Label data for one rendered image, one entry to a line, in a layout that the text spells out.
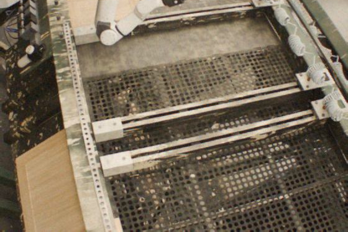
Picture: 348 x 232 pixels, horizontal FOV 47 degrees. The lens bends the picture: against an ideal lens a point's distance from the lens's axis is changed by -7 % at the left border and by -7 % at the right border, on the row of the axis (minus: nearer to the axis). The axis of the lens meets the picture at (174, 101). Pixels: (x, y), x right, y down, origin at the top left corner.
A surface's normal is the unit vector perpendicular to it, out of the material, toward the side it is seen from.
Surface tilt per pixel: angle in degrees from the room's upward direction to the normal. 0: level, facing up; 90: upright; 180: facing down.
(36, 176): 90
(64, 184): 90
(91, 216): 57
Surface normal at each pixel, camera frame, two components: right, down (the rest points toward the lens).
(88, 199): 0.07, -0.58
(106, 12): 0.11, 0.62
